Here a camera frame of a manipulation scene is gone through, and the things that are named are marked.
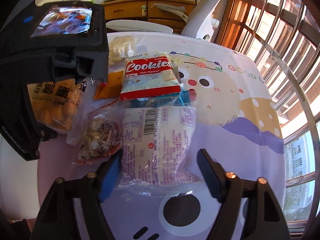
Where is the yellow-brown snack bag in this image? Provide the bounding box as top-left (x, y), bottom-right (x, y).
top-left (28, 79), bottom-right (87, 134)

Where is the pale biscuit clear packet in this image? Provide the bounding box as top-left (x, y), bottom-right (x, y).
top-left (108, 36), bottom-right (138, 66)

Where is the orange snack packet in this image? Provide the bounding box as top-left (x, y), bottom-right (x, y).
top-left (94, 71), bottom-right (124, 100)

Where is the clear nut snack packet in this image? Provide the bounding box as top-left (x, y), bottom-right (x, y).
top-left (76, 112), bottom-right (121, 165)

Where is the red Cookies snack bag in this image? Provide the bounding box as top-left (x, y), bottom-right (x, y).
top-left (120, 52), bottom-right (181, 100)

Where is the white pink-print snack bag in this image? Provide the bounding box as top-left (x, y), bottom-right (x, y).
top-left (119, 105), bottom-right (199, 187)

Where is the blue foil snack packet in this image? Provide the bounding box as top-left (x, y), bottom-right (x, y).
top-left (126, 90), bottom-right (197, 108)

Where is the wooden desk with drawers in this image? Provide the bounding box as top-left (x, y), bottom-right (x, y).
top-left (103, 0), bottom-right (196, 34)

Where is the cartoon print tablecloth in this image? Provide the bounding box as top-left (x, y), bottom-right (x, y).
top-left (37, 31), bottom-right (287, 240)

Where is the grey office chair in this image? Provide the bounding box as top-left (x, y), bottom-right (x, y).
top-left (106, 0), bottom-right (221, 41)

